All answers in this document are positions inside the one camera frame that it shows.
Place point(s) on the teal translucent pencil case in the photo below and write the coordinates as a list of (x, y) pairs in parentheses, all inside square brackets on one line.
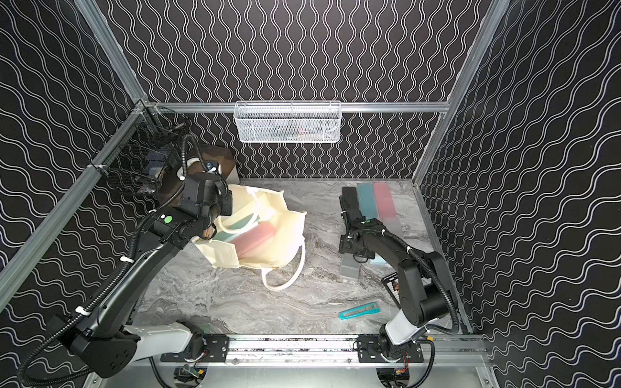
[(366, 200)]

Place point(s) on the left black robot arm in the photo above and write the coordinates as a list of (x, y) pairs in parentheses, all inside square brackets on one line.
[(96, 333)]

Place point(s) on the grey pencil case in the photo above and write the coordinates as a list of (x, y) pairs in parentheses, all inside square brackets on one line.
[(350, 268)]

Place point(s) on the cream canvas tote bag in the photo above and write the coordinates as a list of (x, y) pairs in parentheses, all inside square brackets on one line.
[(264, 205)]

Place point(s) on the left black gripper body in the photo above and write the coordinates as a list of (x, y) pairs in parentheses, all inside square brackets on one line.
[(221, 202)]

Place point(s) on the black pencil case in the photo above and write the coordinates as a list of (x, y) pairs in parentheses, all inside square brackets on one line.
[(349, 205)]

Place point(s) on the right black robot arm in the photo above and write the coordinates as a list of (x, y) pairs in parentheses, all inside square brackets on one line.
[(427, 298)]

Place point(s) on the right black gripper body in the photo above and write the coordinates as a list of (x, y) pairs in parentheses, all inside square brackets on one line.
[(346, 246)]

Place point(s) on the white wire mesh basket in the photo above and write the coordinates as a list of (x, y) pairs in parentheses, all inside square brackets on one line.
[(288, 121)]

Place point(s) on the green pencil case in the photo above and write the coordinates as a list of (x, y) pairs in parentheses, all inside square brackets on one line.
[(241, 226)]

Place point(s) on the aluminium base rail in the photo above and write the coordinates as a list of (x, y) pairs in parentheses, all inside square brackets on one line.
[(331, 351)]

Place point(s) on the light blue pencil case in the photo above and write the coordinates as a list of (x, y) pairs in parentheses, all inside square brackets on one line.
[(377, 260)]

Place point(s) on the pink pencil case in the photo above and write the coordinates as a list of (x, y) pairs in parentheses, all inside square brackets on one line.
[(384, 200), (252, 239)]

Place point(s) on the black wire basket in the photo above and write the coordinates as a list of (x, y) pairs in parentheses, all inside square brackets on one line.
[(149, 151)]

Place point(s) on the teal utility knife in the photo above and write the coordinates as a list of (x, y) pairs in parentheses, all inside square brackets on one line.
[(356, 312)]

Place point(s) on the brown lidded storage box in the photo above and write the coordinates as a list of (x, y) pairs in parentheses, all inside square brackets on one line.
[(210, 154)]

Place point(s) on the translucent clear pencil case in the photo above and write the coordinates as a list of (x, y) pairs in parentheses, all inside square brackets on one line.
[(394, 226)]

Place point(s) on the black card with brown items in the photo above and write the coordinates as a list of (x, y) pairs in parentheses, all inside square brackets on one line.
[(391, 284)]

